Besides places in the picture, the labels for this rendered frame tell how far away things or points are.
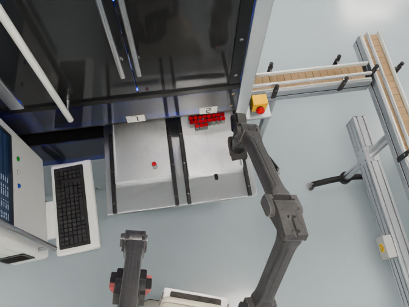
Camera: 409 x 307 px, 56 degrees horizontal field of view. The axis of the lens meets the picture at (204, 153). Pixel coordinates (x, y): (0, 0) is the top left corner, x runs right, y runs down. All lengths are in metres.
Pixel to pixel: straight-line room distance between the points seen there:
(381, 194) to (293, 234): 1.33
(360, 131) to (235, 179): 0.97
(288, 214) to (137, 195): 0.88
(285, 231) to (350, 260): 1.73
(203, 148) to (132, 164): 0.35
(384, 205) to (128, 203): 1.41
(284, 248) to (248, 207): 1.59
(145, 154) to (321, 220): 1.42
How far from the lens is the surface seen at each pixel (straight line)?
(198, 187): 1.81
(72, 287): 2.73
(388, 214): 2.37
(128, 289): 1.10
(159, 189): 1.82
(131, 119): 1.81
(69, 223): 1.91
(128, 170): 1.87
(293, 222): 1.13
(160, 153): 1.88
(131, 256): 1.19
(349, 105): 3.23
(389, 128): 2.13
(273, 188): 1.18
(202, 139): 1.90
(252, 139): 1.35
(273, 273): 1.21
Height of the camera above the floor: 2.60
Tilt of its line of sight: 67 degrees down
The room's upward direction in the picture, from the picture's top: 2 degrees clockwise
